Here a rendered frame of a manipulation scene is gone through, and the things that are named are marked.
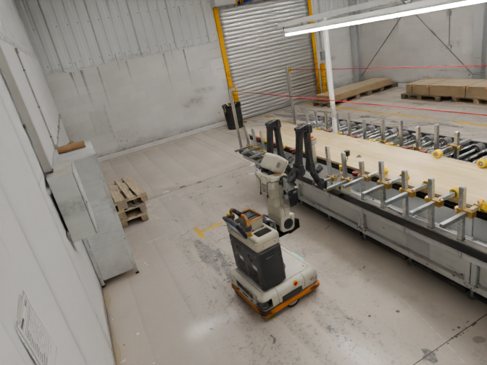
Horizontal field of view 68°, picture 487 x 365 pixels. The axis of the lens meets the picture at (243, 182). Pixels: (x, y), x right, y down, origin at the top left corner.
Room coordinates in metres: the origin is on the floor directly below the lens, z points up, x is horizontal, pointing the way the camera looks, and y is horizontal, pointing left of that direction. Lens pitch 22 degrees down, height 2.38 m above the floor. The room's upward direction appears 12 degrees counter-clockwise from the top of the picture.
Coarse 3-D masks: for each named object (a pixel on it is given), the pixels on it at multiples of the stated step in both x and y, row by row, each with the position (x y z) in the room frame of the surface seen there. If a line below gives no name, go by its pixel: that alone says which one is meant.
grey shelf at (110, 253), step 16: (64, 160) 3.78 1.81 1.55; (80, 160) 3.73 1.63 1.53; (96, 160) 3.79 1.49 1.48; (80, 176) 3.71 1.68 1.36; (96, 176) 3.77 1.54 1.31; (96, 192) 3.75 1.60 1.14; (96, 208) 3.72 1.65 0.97; (112, 208) 3.78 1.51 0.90; (96, 224) 3.70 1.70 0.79; (112, 224) 3.76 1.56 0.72; (96, 240) 3.68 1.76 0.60; (112, 240) 3.74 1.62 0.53; (96, 256) 3.66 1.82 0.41; (112, 256) 3.71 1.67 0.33; (128, 256) 3.77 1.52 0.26; (96, 272) 3.63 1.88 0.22; (112, 272) 3.69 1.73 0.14
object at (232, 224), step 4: (224, 216) 2.91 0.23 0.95; (228, 216) 2.97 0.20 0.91; (232, 216) 2.95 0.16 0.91; (224, 220) 2.91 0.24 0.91; (228, 220) 2.82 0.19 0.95; (232, 220) 2.90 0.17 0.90; (228, 224) 2.86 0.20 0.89; (232, 224) 2.74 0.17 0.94; (236, 224) 2.72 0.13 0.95; (232, 228) 2.88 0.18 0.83; (236, 228) 2.69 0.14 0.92; (240, 228) 2.70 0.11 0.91; (244, 228) 2.71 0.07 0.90; (248, 228) 2.68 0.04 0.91; (240, 232) 2.70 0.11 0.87; (244, 232) 2.72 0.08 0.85; (244, 236) 2.71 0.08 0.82
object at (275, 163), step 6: (264, 156) 3.11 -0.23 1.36; (270, 156) 3.03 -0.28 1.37; (276, 156) 2.97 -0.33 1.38; (264, 162) 3.06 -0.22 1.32; (270, 162) 2.98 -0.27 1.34; (276, 162) 2.95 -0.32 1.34; (282, 162) 2.97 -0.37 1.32; (270, 168) 2.94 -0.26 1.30; (276, 168) 2.94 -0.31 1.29; (282, 168) 2.96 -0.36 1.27
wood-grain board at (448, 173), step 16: (288, 128) 5.67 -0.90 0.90; (288, 144) 4.82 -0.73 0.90; (320, 144) 4.53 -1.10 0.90; (336, 144) 4.40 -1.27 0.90; (352, 144) 4.27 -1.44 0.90; (368, 144) 4.15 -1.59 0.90; (384, 144) 4.03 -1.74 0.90; (336, 160) 3.84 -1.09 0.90; (352, 160) 3.74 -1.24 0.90; (368, 160) 3.64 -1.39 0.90; (384, 160) 3.55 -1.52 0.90; (400, 160) 3.46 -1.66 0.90; (416, 160) 3.38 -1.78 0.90; (432, 160) 3.30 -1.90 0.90; (448, 160) 3.22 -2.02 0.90; (416, 176) 3.02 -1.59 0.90; (432, 176) 2.95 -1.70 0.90; (448, 176) 2.89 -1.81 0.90; (464, 176) 2.82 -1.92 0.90; (480, 176) 2.76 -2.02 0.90; (448, 192) 2.61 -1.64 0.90; (480, 192) 2.50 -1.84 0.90
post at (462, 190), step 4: (460, 188) 2.22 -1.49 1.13; (464, 188) 2.21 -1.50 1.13; (460, 192) 2.22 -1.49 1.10; (464, 192) 2.21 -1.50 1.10; (460, 196) 2.22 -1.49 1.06; (464, 196) 2.21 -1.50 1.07; (460, 200) 2.22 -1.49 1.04; (464, 200) 2.21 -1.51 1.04; (460, 204) 2.22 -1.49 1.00; (464, 204) 2.21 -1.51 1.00; (460, 208) 2.22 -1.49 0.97; (464, 208) 2.21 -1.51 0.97; (460, 220) 2.22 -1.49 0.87; (464, 220) 2.21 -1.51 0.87; (460, 224) 2.21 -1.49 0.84; (464, 224) 2.21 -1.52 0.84; (460, 228) 2.21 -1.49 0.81; (464, 228) 2.21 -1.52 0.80; (460, 232) 2.21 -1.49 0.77; (464, 232) 2.21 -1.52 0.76; (460, 236) 2.21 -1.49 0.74; (464, 236) 2.21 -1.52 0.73
